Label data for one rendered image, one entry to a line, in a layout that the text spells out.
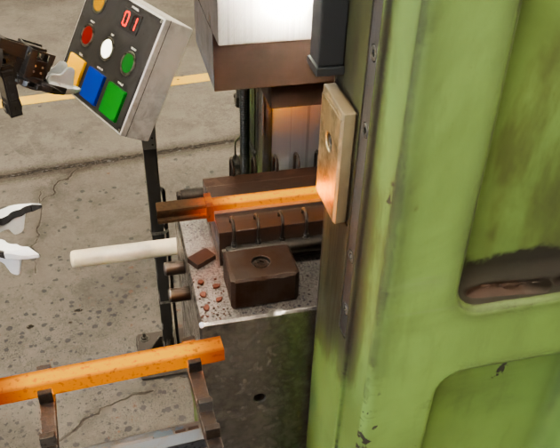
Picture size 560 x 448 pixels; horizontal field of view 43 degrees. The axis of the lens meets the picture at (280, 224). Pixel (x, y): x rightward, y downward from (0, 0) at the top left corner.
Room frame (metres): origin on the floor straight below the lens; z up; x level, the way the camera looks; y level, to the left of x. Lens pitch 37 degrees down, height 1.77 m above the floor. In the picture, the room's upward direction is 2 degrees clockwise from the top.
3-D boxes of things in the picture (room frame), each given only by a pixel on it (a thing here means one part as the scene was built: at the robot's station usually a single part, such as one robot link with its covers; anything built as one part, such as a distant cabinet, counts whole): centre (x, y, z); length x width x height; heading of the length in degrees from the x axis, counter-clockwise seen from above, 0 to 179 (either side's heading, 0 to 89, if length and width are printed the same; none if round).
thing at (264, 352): (1.10, -0.09, 0.69); 0.56 x 0.38 x 0.45; 105
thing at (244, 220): (1.15, -0.07, 0.96); 0.42 x 0.20 x 0.09; 105
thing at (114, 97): (1.46, 0.39, 1.01); 0.07 x 0.05 x 0.07; 40
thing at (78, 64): (1.62, 0.52, 1.01); 0.07 x 0.05 x 0.07; 40
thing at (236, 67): (1.15, -0.07, 1.32); 0.42 x 0.20 x 0.10; 105
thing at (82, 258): (1.41, 0.31, 0.62); 0.44 x 0.05 x 0.05; 105
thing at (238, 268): (0.94, 0.03, 0.95); 0.12 x 0.08 x 0.06; 105
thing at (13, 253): (0.93, 0.46, 0.98); 0.09 x 0.03 x 0.06; 69
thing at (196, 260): (1.02, 0.14, 0.92); 0.04 x 0.03 x 0.01; 137
